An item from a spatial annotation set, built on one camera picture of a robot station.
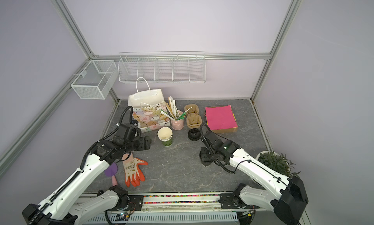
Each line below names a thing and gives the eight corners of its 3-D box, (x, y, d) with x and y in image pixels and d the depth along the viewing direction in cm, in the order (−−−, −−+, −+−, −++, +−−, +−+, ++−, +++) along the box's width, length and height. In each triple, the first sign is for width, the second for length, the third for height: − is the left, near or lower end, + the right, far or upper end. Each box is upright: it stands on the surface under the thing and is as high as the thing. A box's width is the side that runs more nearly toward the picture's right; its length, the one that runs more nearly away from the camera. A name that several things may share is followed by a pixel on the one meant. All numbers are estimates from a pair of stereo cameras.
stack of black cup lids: (188, 140, 99) (188, 138, 96) (188, 130, 104) (188, 128, 101) (200, 140, 99) (201, 138, 96) (200, 130, 104) (200, 128, 101)
